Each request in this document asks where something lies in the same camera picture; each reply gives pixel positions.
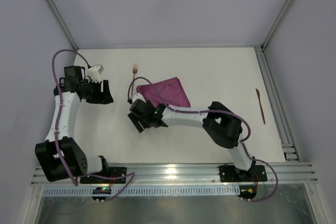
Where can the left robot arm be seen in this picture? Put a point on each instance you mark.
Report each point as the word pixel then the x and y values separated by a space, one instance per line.
pixel 59 156

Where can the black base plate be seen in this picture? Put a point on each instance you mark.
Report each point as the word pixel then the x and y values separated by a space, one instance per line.
pixel 106 176
pixel 229 173

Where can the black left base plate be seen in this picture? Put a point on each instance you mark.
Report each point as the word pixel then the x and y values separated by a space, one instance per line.
pixel 106 176

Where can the left corner frame post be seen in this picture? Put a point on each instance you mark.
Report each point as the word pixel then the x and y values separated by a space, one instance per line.
pixel 61 23

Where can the aluminium front rail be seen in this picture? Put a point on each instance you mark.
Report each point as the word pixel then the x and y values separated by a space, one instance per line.
pixel 212 173

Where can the purple cloth napkin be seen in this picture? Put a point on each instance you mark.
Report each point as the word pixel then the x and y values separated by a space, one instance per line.
pixel 170 90

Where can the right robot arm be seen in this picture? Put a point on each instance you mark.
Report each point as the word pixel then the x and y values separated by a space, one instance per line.
pixel 225 128

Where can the corner frame post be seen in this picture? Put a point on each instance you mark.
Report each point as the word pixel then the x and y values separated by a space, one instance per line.
pixel 61 23
pixel 284 10

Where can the slotted grey cable duct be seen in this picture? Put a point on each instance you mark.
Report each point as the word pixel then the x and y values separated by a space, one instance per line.
pixel 143 191

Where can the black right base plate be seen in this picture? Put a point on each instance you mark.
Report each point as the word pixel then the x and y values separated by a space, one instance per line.
pixel 229 173

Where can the controller board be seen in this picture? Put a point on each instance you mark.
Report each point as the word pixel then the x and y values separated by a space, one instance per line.
pixel 101 193
pixel 247 192

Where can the aluminium right side rail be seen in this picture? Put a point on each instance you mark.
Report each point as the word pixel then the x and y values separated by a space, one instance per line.
pixel 285 132

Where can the right controller board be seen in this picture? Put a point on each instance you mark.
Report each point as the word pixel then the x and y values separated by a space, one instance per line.
pixel 247 192

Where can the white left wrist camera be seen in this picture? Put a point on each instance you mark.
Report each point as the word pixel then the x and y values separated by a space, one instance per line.
pixel 94 73

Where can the aluminium rail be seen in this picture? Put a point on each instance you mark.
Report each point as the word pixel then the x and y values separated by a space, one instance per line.
pixel 212 173
pixel 285 132

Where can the left controller board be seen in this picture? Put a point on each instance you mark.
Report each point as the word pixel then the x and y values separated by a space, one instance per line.
pixel 101 193

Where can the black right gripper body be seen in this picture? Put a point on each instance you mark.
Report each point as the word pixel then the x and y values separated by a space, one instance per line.
pixel 142 118

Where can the right corner frame post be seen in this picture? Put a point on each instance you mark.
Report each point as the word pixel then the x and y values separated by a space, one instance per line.
pixel 284 10

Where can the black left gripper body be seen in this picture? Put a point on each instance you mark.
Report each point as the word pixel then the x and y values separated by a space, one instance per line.
pixel 99 93

